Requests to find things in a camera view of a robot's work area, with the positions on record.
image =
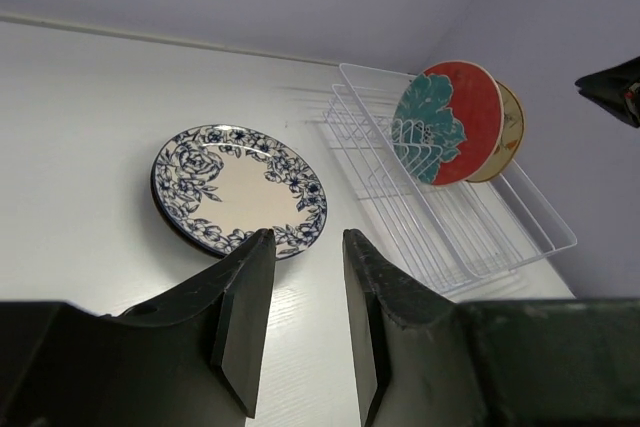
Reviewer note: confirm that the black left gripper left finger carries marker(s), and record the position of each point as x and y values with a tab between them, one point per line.
190	356

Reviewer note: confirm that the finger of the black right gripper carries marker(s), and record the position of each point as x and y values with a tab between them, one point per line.
615	90

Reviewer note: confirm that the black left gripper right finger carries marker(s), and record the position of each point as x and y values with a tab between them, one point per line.
423	360

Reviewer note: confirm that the yellow bird plate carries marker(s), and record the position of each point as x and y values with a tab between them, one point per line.
514	125

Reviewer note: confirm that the red plate with teal flower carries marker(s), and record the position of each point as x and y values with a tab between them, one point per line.
448	123

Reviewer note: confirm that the dark teal blossom plate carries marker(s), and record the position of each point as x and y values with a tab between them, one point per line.
175	230

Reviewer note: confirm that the blue floral white plate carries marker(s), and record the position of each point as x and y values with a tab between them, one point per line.
221	183

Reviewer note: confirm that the white wire dish rack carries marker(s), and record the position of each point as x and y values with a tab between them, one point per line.
494	239

